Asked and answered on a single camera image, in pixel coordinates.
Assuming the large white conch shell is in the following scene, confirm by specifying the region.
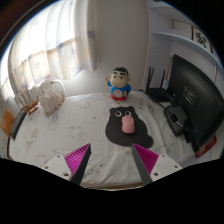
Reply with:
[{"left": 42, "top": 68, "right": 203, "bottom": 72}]
[{"left": 37, "top": 79, "right": 66, "bottom": 117}]

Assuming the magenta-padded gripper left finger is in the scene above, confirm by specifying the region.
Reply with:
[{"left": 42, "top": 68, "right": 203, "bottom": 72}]
[{"left": 42, "top": 143, "right": 92, "bottom": 186}]

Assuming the white star-print curtain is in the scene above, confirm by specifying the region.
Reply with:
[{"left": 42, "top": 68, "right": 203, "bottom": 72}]
[{"left": 1, "top": 0, "right": 98, "bottom": 101}]

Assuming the black wireless router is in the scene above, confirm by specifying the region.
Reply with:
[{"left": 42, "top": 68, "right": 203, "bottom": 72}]
[{"left": 145, "top": 66, "right": 173, "bottom": 103}]

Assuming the pink computer mouse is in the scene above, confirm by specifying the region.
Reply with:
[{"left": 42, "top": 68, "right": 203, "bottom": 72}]
[{"left": 121, "top": 115, "right": 136, "bottom": 135}]

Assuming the white patterned tablecloth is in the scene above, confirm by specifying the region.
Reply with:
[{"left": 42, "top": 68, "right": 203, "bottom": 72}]
[{"left": 8, "top": 90, "right": 201, "bottom": 189}]

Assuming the black cat-shaped mouse pad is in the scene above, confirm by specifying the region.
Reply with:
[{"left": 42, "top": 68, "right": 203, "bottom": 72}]
[{"left": 105, "top": 105, "right": 154, "bottom": 149}]

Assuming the wooden model sailing ship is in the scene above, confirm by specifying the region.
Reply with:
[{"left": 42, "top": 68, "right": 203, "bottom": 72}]
[{"left": 14, "top": 87, "right": 40, "bottom": 116}]

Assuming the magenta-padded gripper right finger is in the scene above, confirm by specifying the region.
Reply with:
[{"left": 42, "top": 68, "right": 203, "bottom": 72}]
[{"left": 131, "top": 143, "right": 183, "bottom": 186}]

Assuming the cartoon boy figurine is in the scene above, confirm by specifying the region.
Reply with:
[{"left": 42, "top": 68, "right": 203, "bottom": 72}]
[{"left": 105, "top": 66, "right": 132, "bottom": 102}]

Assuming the red paper card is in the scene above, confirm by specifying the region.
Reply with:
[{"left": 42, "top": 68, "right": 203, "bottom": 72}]
[{"left": 194, "top": 134, "right": 218, "bottom": 159}]

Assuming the white wall shelf unit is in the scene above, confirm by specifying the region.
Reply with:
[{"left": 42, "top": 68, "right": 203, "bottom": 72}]
[{"left": 146, "top": 0, "right": 224, "bottom": 68}]

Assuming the black computer monitor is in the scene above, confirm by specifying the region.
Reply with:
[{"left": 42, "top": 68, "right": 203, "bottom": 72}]
[{"left": 163, "top": 54, "right": 224, "bottom": 154}]

